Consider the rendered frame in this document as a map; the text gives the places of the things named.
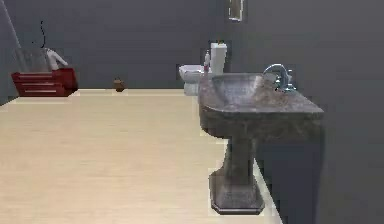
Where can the white toilet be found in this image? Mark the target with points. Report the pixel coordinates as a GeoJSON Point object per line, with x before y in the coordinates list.
{"type": "Point", "coordinates": [200, 71]}

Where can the white and pink bottle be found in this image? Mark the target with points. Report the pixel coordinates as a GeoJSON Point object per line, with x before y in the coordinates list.
{"type": "Point", "coordinates": [207, 61]}

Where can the small brown basket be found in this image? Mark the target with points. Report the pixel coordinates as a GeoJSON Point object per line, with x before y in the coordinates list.
{"type": "Point", "coordinates": [119, 84]}

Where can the chrome sink faucet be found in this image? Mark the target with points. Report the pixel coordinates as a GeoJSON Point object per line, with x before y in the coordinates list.
{"type": "Point", "coordinates": [279, 76]}

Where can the white cloth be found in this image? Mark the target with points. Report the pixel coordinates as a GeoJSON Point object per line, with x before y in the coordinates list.
{"type": "Point", "coordinates": [55, 60]}

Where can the red chest of drawers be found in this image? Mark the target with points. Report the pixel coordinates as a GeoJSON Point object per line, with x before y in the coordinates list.
{"type": "Point", "coordinates": [43, 83]}

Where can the grey stone pedestal sink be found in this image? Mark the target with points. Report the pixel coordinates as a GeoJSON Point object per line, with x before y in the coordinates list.
{"type": "Point", "coordinates": [246, 100]}

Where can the framed wall mirror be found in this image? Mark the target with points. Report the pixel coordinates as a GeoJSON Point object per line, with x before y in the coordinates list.
{"type": "Point", "coordinates": [236, 9]}

